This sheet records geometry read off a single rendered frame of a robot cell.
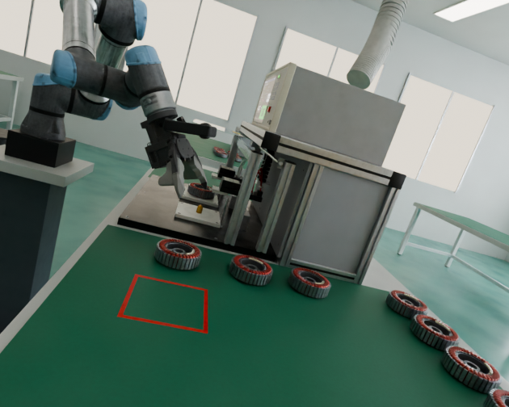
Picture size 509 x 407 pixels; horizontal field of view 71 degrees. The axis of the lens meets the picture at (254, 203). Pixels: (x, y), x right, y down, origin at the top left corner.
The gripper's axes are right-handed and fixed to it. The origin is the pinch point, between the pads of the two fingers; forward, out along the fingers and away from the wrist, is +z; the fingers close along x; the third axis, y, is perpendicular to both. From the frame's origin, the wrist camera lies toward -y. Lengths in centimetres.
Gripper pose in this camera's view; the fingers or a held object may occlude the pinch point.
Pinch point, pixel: (197, 193)
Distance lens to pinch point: 85.4
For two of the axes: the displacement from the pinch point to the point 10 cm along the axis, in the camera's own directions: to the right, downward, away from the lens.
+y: -9.2, 2.7, 2.9
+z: 3.1, 9.5, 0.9
